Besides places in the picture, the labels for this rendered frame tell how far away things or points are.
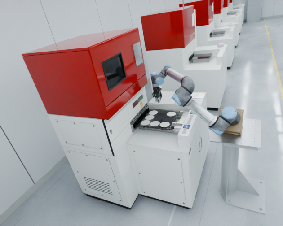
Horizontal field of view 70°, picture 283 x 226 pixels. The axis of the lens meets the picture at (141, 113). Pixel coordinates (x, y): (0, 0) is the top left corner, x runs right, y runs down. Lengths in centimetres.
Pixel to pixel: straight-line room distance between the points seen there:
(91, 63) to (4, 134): 170
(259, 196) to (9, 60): 322
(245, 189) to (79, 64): 213
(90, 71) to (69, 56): 20
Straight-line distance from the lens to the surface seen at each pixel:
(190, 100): 177
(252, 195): 265
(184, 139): 183
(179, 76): 189
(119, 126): 194
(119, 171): 207
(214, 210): 249
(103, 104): 165
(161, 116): 225
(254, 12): 1417
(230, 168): 235
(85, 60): 158
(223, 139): 200
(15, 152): 305
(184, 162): 192
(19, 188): 323
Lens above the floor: 202
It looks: 28 degrees down
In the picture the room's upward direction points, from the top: 11 degrees counter-clockwise
